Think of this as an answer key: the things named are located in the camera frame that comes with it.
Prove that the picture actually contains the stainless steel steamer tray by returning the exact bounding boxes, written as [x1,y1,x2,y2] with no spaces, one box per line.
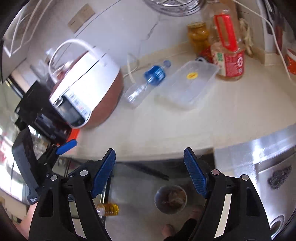
[144,0,206,16]

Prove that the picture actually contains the stainless steel sink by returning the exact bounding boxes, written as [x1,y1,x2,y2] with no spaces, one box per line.
[214,125,295,240]

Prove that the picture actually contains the orange plastic tray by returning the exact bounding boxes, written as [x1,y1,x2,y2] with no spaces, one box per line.
[67,129,80,142]

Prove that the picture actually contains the red tin can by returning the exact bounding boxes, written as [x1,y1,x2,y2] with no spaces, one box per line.
[196,49,213,63]

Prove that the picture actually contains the person's left hand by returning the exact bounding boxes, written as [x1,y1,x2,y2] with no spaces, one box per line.
[15,203,38,240]

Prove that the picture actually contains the yellow oil bottle on floor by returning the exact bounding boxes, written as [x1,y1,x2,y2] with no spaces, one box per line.
[96,203,119,217]

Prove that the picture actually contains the black appliance on tray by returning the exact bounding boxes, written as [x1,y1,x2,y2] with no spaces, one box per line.
[15,81,72,145]

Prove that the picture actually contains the glass jar of yellow preserves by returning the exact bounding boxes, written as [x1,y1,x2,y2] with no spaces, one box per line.
[187,22,210,56]

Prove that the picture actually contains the oil bottle with red handle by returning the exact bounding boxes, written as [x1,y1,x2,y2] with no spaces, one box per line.
[204,1,245,81]

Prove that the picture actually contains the white trash bin with liner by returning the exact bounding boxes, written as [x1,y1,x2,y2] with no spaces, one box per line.
[154,185,188,215]

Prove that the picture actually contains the crushed clear water bottle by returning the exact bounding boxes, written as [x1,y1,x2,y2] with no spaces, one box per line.
[123,60,171,108]

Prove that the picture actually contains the steel wool scrubber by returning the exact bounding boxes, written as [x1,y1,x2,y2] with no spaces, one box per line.
[267,166,292,190]

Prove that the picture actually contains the hanging utensils rack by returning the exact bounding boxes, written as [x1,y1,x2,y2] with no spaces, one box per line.
[264,1,285,50]

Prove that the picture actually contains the white and red rice cooker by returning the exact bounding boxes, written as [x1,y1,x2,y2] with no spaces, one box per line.
[48,39,123,129]

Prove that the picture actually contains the clear plastic food container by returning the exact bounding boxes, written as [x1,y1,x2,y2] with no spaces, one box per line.
[156,59,219,109]

